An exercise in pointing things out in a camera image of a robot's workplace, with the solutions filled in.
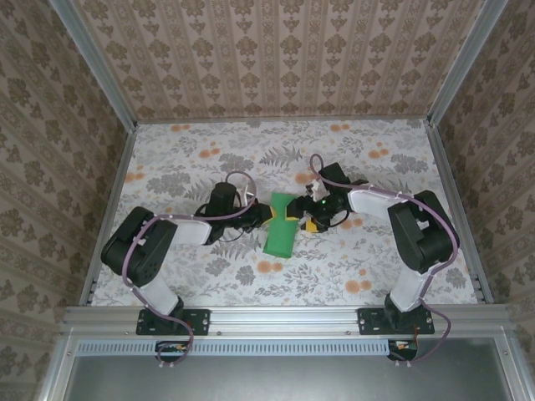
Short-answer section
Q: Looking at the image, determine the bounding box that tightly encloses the green paper sheet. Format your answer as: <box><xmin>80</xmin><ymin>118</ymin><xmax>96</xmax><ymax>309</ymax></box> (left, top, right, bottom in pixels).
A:
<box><xmin>262</xmin><ymin>191</ymin><xmax>302</xmax><ymax>259</ymax></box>

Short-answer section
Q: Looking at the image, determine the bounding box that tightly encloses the grey metal sheet panel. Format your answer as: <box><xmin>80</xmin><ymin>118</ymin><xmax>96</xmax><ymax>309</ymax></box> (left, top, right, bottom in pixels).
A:
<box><xmin>69</xmin><ymin>354</ymin><xmax>513</xmax><ymax>401</ymax></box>

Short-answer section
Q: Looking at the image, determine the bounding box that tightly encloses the floral table cover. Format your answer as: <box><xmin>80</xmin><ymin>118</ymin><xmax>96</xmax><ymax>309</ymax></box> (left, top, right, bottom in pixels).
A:
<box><xmin>89</xmin><ymin>119</ymin><xmax>482</xmax><ymax>306</ymax></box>

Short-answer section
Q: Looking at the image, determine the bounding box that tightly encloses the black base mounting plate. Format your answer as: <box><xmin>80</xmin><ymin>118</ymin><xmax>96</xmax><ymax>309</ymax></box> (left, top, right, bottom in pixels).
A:
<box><xmin>358</xmin><ymin>307</ymin><xmax>436</xmax><ymax>337</ymax></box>
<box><xmin>136</xmin><ymin>307</ymin><xmax>211</xmax><ymax>337</ymax></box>

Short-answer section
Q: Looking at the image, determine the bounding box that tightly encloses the black connector board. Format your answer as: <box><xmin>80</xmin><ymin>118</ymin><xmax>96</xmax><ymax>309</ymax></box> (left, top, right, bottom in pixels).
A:
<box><xmin>155</xmin><ymin>340</ymin><xmax>190</xmax><ymax>363</ymax></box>
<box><xmin>386</xmin><ymin>338</ymin><xmax>420</xmax><ymax>363</ymax></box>

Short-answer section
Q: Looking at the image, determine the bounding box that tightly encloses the white right camera bracket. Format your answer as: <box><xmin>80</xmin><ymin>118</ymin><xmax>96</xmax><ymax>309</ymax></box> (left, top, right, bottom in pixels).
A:
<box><xmin>308</xmin><ymin>179</ymin><xmax>328</xmax><ymax>201</ymax></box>

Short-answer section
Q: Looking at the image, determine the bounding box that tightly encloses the thin aluminium rail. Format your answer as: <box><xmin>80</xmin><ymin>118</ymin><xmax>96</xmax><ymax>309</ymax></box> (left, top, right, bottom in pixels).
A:
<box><xmin>134</xmin><ymin>116</ymin><xmax>431</xmax><ymax>125</ymax></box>

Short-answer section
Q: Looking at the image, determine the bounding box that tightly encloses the wide aluminium frame rail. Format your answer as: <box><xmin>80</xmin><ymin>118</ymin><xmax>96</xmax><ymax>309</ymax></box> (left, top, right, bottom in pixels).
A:
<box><xmin>62</xmin><ymin>304</ymin><xmax>513</xmax><ymax>335</ymax></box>

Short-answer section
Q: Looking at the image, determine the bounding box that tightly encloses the aluminium side rail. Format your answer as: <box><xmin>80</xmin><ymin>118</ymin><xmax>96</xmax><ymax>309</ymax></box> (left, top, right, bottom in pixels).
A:
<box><xmin>425</xmin><ymin>120</ymin><xmax>494</xmax><ymax>306</ymax></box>
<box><xmin>79</xmin><ymin>123</ymin><xmax>139</xmax><ymax>306</ymax></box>

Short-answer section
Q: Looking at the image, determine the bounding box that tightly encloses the grey slotted cable duct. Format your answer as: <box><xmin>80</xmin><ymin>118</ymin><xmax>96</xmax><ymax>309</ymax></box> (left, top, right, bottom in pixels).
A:
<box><xmin>77</xmin><ymin>338</ymin><xmax>396</xmax><ymax>357</ymax></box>

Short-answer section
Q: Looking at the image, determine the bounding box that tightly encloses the purple cable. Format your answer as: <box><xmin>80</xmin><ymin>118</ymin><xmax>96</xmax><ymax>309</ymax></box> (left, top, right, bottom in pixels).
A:
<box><xmin>308</xmin><ymin>154</ymin><xmax>461</xmax><ymax>368</ymax></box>
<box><xmin>123</xmin><ymin>171</ymin><xmax>258</xmax><ymax>371</ymax></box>

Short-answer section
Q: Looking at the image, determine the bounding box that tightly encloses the aluminium frame post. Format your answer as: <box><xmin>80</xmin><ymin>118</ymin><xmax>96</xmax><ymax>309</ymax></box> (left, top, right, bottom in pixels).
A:
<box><xmin>48</xmin><ymin>0</ymin><xmax>139</xmax><ymax>130</ymax></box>
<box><xmin>425</xmin><ymin>0</ymin><xmax>511</xmax><ymax>126</ymax></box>

